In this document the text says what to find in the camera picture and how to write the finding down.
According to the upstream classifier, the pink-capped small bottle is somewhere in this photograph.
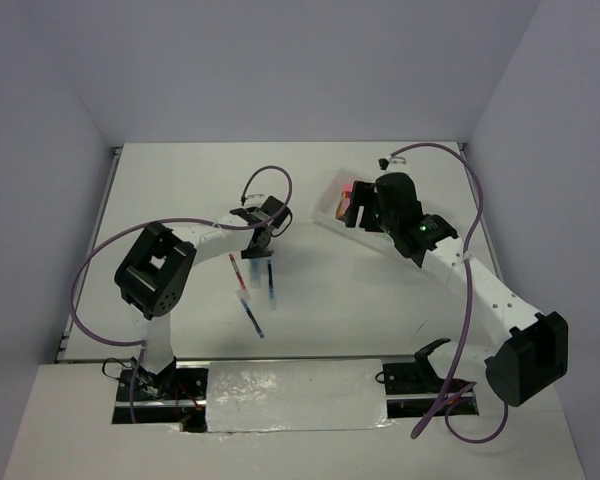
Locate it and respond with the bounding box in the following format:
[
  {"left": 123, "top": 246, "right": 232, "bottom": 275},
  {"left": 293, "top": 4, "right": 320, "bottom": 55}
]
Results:
[{"left": 335, "top": 184, "right": 353, "bottom": 222}]

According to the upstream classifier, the blue highlighter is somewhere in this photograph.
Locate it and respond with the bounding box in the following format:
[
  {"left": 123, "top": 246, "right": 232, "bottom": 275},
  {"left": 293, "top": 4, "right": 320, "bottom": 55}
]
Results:
[{"left": 249, "top": 258, "right": 262, "bottom": 289}]

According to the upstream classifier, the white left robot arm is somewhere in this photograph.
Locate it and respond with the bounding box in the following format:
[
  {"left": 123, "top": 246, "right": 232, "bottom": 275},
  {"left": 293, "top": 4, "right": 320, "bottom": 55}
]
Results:
[{"left": 114, "top": 196, "right": 292, "bottom": 399}]

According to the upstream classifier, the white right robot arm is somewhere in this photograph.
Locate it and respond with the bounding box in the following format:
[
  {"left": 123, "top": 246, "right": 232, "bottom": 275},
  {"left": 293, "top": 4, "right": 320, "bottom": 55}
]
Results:
[{"left": 345, "top": 172, "right": 569, "bottom": 407}]

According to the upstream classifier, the red pen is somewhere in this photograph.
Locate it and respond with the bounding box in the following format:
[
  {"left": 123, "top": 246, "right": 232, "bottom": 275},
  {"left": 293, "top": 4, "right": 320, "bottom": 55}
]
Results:
[{"left": 228, "top": 253, "right": 246, "bottom": 291}]

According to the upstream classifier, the blue pen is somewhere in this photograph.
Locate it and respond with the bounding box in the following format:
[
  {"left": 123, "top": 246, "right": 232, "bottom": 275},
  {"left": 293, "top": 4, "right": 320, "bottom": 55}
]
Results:
[{"left": 236, "top": 290, "right": 265, "bottom": 339}]

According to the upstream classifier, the silver foil tape sheet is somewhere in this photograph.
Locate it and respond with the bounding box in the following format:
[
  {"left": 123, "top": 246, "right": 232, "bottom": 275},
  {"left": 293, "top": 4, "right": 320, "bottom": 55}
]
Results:
[{"left": 206, "top": 359, "right": 391, "bottom": 433}]

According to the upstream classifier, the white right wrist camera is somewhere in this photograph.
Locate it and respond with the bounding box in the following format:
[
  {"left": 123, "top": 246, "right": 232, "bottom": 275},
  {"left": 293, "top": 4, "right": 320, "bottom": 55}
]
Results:
[{"left": 378, "top": 155, "right": 407, "bottom": 171}]

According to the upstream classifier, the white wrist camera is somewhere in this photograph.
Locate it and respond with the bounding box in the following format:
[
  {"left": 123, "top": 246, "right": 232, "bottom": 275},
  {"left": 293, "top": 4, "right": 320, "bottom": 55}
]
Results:
[
  {"left": 378, "top": 155, "right": 407, "bottom": 171},
  {"left": 241, "top": 193, "right": 265, "bottom": 204}
]

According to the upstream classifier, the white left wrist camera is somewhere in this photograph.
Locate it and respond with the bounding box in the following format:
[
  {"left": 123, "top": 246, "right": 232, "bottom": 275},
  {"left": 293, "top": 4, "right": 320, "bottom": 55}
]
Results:
[{"left": 241, "top": 193, "right": 265, "bottom": 204}]

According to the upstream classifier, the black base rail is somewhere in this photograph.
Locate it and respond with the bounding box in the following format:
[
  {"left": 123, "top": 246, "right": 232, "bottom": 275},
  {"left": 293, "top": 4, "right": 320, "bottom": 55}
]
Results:
[{"left": 99, "top": 355, "right": 481, "bottom": 431}]

